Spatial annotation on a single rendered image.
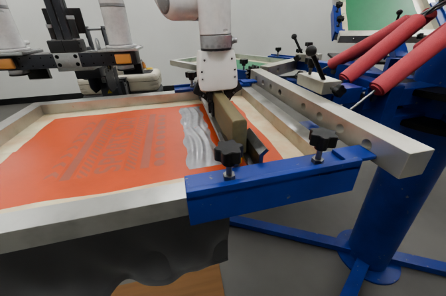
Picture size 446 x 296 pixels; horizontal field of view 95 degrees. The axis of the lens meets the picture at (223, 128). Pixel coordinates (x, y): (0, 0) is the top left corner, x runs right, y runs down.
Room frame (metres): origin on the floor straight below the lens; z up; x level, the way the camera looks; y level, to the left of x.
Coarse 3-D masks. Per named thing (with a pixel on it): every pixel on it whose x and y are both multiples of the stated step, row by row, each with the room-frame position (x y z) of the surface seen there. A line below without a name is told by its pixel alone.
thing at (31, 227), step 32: (128, 96) 0.73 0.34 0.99; (160, 96) 0.75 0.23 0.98; (192, 96) 0.78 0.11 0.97; (256, 96) 0.70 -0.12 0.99; (0, 128) 0.49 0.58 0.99; (288, 128) 0.46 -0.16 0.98; (128, 192) 0.24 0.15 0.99; (160, 192) 0.24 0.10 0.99; (0, 224) 0.19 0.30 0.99; (32, 224) 0.19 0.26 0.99; (64, 224) 0.19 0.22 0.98; (96, 224) 0.20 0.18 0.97; (128, 224) 0.21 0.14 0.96
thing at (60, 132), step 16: (128, 112) 0.66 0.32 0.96; (144, 112) 0.66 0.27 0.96; (160, 112) 0.66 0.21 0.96; (176, 112) 0.65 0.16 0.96; (240, 112) 0.64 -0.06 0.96; (48, 128) 0.55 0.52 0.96; (64, 128) 0.55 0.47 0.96; (80, 128) 0.55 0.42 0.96; (176, 128) 0.53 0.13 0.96; (32, 144) 0.46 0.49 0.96; (48, 144) 0.46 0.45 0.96; (64, 144) 0.46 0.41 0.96
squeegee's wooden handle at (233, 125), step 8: (216, 96) 0.50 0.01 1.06; (224, 96) 0.49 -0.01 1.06; (216, 104) 0.48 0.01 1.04; (224, 104) 0.44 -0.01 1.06; (232, 104) 0.44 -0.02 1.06; (216, 112) 0.49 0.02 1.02; (224, 112) 0.40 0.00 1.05; (232, 112) 0.39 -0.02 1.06; (216, 120) 0.49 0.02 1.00; (224, 120) 0.40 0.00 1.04; (232, 120) 0.35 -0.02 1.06; (240, 120) 0.35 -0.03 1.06; (224, 128) 0.40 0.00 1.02; (232, 128) 0.35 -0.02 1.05; (240, 128) 0.35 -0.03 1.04; (232, 136) 0.35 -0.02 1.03; (240, 136) 0.35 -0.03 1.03
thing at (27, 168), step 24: (168, 144) 0.44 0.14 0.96; (216, 144) 0.44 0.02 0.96; (264, 144) 0.43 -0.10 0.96; (0, 168) 0.36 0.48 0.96; (24, 168) 0.36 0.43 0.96; (48, 168) 0.36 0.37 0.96; (144, 168) 0.35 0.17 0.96; (168, 168) 0.35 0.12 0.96; (216, 168) 0.34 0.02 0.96; (0, 192) 0.29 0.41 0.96; (24, 192) 0.28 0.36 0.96; (48, 192) 0.28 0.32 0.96; (72, 192) 0.28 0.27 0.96; (96, 192) 0.28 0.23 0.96
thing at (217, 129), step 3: (201, 99) 0.67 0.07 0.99; (204, 102) 0.63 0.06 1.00; (204, 105) 0.61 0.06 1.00; (207, 105) 0.61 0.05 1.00; (207, 108) 0.58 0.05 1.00; (207, 111) 0.56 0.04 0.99; (210, 114) 0.53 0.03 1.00; (210, 117) 0.51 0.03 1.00; (213, 117) 0.51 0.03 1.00; (210, 120) 0.50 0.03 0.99; (213, 120) 0.49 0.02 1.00; (213, 123) 0.47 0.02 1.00; (216, 123) 0.47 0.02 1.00; (213, 126) 0.47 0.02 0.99; (216, 126) 0.46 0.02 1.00; (219, 126) 0.46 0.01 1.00; (216, 129) 0.44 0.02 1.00; (219, 129) 0.44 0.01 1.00; (216, 132) 0.43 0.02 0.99; (222, 132) 0.42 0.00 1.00; (219, 138) 0.40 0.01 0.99
